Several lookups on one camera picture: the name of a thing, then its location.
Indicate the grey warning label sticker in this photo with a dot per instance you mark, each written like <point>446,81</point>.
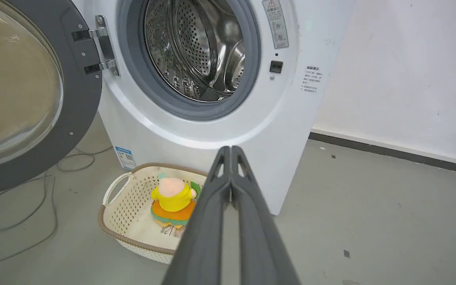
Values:
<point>276,23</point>

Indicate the cream perforated laundry basket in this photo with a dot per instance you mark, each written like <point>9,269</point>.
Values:
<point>133,213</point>

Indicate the metal door hinge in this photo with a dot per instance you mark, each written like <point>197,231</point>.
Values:
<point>103,45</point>

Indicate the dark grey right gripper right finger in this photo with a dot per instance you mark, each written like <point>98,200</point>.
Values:
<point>259,237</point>

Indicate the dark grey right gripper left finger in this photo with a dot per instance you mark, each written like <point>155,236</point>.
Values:
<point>204,233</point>

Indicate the grey round washer door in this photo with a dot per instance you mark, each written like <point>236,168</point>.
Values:
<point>26,91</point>

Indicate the yellow orange plush doll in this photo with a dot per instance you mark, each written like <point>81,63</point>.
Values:
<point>173,202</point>

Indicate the blue energy label sticker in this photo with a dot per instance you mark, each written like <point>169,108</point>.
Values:
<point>125,157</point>

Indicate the white front-load washing machine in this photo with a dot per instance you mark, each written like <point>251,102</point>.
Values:
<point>196,79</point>

